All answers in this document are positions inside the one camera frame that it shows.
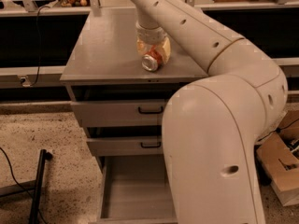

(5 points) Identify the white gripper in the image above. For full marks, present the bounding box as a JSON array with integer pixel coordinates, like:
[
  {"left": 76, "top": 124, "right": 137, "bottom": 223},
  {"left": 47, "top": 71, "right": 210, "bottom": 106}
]
[{"left": 136, "top": 24, "right": 171, "bottom": 63}]

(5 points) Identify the red coke can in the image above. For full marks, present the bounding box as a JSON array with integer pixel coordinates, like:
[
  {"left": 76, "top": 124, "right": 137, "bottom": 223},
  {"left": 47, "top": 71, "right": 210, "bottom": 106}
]
[{"left": 142, "top": 49, "right": 163, "bottom": 72}]

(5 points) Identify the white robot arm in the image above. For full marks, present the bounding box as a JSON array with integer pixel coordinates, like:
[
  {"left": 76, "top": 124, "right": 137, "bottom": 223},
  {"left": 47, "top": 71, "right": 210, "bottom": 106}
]
[{"left": 131, "top": 0, "right": 288, "bottom": 224}]

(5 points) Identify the grey drawer cabinet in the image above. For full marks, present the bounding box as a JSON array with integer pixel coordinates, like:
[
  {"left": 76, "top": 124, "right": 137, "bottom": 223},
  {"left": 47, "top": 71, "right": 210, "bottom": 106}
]
[{"left": 59, "top": 7, "right": 209, "bottom": 161}]

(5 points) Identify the grey top drawer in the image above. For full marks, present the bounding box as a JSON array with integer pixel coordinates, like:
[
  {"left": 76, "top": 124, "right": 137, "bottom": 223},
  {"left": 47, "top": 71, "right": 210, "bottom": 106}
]
[{"left": 71, "top": 91, "right": 173, "bottom": 128}]

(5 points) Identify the grey middle drawer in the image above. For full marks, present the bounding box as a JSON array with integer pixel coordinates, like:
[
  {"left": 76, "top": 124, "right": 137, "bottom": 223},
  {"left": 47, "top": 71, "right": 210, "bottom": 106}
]
[{"left": 87, "top": 125, "right": 163, "bottom": 157}]

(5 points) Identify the grey open bottom drawer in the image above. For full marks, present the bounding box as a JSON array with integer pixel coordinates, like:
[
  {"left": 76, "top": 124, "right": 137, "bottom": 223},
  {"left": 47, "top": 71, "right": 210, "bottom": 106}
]
[{"left": 90, "top": 155, "right": 178, "bottom": 224}]

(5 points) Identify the cardboard box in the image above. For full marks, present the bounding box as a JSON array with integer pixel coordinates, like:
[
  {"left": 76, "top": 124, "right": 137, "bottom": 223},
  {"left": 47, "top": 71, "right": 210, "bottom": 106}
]
[{"left": 257, "top": 111, "right": 299, "bottom": 206}]

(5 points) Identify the black stand leg left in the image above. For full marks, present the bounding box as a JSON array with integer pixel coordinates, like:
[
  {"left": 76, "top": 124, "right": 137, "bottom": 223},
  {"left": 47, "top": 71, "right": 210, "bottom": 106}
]
[{"left": 0, "top": 149, "right": 52, "bottom": 224}]

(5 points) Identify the black cable left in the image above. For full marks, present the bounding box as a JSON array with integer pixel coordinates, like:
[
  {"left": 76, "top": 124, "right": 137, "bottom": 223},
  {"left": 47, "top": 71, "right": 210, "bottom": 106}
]
[{"left": 20, "top": 5, "right": 51, "bottom": 88}]

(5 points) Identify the black floor cable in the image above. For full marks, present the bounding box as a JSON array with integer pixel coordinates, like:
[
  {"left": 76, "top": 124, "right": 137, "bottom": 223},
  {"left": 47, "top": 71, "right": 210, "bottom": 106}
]
[{"left": 0, "top": 147, "right": 48, "bottom": 224}]

